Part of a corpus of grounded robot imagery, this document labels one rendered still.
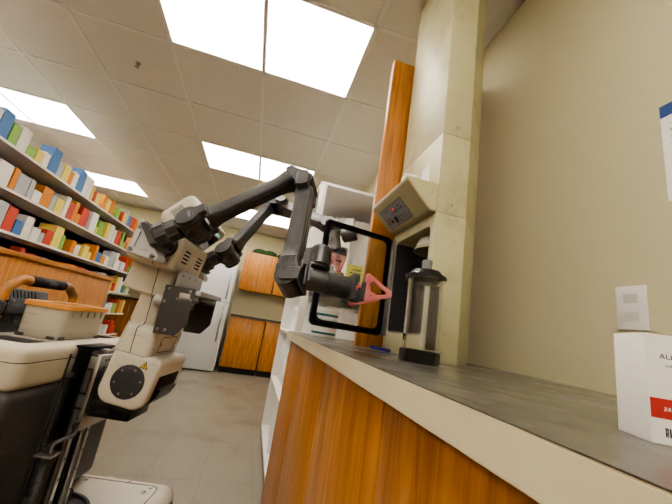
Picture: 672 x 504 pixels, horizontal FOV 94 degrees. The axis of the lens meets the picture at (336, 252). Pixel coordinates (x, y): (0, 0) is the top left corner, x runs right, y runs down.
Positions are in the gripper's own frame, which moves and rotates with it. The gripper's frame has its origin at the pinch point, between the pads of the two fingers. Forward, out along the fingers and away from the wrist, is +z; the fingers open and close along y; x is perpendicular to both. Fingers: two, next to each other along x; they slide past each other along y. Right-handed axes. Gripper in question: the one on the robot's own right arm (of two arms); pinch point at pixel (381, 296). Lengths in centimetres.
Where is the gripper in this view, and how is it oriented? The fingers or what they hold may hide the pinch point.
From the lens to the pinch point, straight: 82.6
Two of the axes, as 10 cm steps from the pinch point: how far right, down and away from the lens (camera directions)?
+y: -2.2, 2.4, 9.5
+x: -1.9, 9.4, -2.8
